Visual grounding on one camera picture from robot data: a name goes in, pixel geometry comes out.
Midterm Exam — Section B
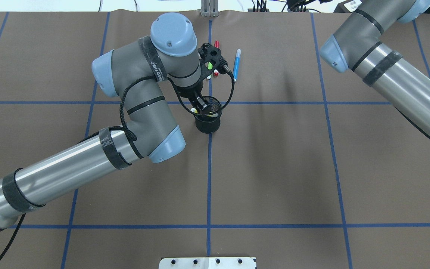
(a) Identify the green highlighter pen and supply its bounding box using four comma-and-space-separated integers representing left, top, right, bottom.
206, 61, 214, 80

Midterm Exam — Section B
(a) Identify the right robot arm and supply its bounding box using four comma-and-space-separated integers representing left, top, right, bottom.
320, 0, 430, 139

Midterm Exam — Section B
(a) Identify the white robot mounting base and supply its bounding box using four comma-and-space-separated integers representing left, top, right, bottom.
158, 257, 257, 269

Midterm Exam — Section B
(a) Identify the black mesh pen cup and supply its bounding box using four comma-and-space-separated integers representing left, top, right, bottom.
194, 96, 222, 133

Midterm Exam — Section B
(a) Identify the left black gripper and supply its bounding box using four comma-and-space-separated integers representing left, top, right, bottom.
174, 73, 213, 112

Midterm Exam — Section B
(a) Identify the blue highlighter pen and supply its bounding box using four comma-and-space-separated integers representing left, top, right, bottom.
233, 48, 241, 82

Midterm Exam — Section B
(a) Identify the white marker with red cap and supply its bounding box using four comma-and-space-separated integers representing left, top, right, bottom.
212, 40, 220, 78

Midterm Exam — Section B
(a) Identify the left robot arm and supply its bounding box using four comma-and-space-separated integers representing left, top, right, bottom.
0, 12, 208, 232

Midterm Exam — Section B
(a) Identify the aluminium frame post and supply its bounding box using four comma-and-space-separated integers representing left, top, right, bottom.
200, 0, 219, 18

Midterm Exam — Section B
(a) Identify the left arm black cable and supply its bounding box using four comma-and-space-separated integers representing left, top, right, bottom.
0, 71, 236, 269

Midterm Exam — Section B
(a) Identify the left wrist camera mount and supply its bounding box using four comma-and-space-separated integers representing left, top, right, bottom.
197, 43, 232, 77

